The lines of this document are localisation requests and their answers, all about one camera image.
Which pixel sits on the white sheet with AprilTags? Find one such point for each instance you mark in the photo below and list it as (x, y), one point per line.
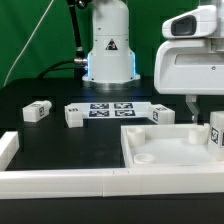
(111, 109)

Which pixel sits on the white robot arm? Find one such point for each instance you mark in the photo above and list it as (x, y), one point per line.
(111, 62)

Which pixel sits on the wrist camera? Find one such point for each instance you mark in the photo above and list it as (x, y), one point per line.
(206, 21)

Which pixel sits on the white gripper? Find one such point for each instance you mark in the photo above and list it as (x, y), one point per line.
(189, 67)

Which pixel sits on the white fence wall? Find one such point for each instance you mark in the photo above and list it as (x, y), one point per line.
(9, 144)
(111, 182)

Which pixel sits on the white front fence wall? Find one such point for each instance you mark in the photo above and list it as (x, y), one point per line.
(111, 182)

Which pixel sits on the white left fence wall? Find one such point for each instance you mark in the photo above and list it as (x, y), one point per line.
(9, 144)

